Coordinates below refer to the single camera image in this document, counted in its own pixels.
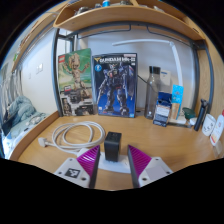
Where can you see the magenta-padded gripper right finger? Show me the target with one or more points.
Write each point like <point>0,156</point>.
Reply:
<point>153,171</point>

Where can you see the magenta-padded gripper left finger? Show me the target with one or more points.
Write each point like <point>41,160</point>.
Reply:
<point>71,171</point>

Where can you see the black charger block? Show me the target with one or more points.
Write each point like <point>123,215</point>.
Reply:
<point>112,146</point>

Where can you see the white power strip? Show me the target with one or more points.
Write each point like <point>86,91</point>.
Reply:
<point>115,166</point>

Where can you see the small dark blue box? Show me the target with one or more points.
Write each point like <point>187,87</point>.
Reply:
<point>162,111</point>

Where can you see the green round tin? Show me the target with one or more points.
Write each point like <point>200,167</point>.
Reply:
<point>188,113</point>

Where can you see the small clear plastic container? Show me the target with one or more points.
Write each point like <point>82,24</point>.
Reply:
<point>218,149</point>

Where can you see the white mug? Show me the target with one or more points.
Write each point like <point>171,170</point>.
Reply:
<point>209,125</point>

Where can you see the white glue bottle red cap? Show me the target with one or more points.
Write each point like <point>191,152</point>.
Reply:
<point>217,130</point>

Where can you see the blue-green bedding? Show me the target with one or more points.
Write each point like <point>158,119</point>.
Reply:
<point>20,111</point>

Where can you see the tall light blue box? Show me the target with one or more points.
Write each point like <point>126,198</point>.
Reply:
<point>177,95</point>

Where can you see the blue robot model kit box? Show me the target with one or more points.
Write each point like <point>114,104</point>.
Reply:
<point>115,86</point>

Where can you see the green tree figure toy box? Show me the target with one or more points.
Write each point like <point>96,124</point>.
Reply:
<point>75,76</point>

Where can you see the white desk lamp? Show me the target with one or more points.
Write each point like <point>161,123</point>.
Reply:
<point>146,41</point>

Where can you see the wooden shelf unit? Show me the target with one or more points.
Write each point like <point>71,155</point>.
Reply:
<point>126,15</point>

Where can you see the grey metal desk frame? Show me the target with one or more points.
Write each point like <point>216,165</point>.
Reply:
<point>55,66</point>

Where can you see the white wall switch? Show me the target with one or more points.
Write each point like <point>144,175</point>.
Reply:
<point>39,68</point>

